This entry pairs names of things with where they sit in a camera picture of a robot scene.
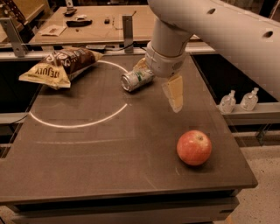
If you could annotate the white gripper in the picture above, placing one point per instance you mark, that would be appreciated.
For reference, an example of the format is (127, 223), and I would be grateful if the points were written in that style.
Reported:
(164, 63)

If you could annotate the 7up soda can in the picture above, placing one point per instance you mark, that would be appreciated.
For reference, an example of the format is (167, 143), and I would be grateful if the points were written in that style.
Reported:
(133, 80)

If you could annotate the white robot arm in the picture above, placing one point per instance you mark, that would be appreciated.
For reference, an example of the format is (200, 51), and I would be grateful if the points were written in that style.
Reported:
(249, 41)

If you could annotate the clear sanitizer bottle left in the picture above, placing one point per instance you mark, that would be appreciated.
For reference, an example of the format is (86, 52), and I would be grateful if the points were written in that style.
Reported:
(227, 103)

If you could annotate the clear sanitizer bottle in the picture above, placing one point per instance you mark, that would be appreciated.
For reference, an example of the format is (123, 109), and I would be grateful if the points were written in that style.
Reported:
(227, 103)
(249, 100)

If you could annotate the small black block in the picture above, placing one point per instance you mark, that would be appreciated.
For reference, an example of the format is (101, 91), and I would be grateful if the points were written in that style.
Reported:
(107, 21)

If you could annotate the red apple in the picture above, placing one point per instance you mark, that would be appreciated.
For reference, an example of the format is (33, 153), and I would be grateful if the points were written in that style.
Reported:
(194, 147)

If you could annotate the clear sanitizer bottle right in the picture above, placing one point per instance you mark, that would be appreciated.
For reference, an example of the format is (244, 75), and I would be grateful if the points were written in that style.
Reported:
(249, 100)

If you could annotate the black tool on desk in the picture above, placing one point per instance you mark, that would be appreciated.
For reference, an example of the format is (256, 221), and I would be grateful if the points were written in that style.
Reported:
(79, 23)

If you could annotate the brown yellow chip bag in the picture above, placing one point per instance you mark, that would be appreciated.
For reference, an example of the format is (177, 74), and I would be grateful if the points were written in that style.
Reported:
(58, 68)

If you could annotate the dark device with stand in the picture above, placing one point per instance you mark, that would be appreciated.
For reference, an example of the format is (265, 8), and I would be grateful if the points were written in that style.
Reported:
(70, 10)

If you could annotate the small paper card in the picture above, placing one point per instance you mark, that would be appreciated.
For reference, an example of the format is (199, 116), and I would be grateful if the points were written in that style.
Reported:
(52, 30)

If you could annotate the middle metal bracket post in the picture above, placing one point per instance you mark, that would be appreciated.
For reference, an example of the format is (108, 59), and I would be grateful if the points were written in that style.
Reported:
(127, 30)

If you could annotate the metal bracket post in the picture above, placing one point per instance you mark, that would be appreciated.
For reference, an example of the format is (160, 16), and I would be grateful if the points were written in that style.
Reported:
(19, 49)
(127, 30)

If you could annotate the left metal bracket post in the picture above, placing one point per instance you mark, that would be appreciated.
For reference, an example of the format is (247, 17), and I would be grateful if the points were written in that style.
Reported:
(19, 49)

